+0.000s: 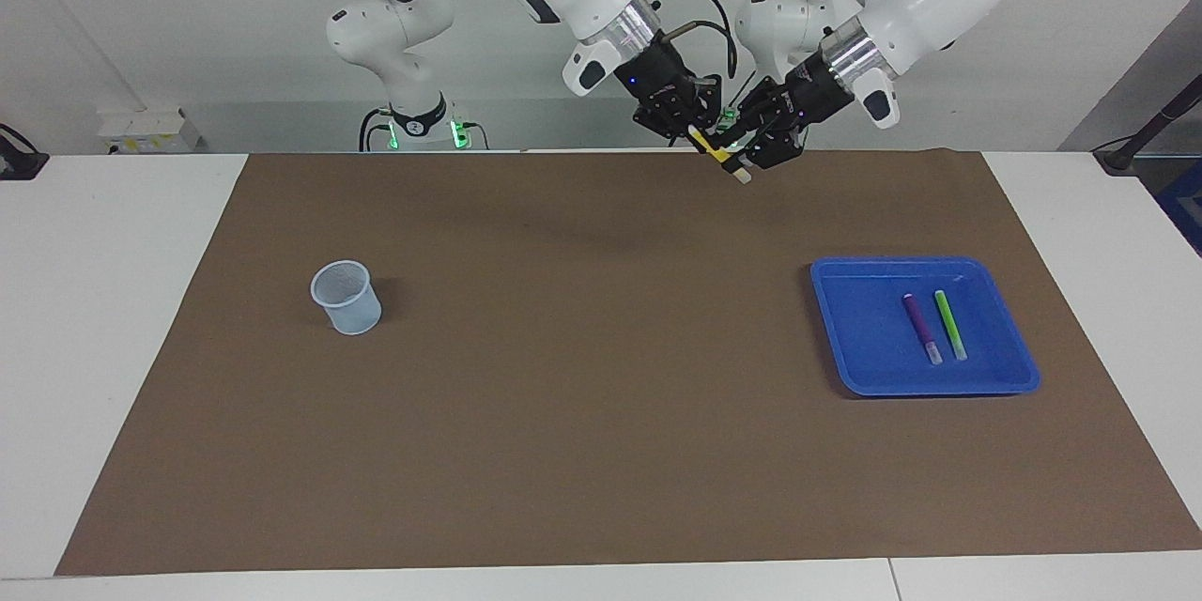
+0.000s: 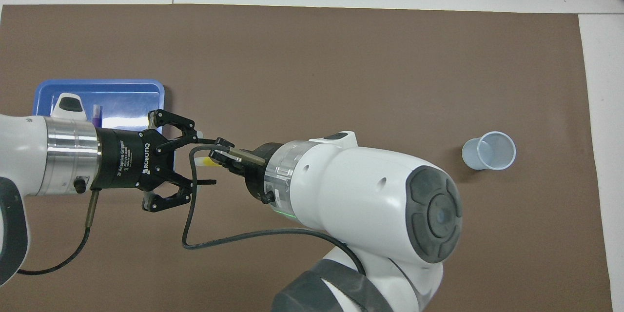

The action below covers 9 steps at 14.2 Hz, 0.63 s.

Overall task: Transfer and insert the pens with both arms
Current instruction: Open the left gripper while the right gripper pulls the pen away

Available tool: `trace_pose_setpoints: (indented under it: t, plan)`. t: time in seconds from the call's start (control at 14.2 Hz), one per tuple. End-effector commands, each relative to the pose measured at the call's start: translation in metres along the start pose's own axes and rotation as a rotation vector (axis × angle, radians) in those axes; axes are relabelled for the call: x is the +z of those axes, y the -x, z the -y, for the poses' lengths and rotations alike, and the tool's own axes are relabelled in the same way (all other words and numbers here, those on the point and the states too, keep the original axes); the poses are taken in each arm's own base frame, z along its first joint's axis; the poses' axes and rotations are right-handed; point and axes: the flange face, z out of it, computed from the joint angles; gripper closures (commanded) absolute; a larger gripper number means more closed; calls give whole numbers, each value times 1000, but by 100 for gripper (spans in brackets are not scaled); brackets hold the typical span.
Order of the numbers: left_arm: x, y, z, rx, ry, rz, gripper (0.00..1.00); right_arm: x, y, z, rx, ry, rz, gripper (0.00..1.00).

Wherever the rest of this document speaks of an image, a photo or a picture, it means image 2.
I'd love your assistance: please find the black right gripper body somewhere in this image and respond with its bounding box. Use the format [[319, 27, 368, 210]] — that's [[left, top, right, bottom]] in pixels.
[[241, 142, 284, 203]]

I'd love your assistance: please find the translucent plastic cup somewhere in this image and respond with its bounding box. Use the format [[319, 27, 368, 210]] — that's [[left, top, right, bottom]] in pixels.
[[461, 131, 517, 171]]

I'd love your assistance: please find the brown table mat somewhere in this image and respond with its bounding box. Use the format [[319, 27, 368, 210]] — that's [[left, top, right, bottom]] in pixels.
[[0, 4, 614, 312]]

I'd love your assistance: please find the blue plastic tray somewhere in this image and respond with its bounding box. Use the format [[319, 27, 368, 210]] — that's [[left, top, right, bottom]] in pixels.
[[33, 79, 165, 137]]

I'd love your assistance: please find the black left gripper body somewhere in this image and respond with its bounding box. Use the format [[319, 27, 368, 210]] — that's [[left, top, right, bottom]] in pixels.
[[90, 127, 177, 192]]

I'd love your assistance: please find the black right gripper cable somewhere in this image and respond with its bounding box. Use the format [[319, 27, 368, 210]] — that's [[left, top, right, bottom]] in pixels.
[[182, 145, 366, 276]]

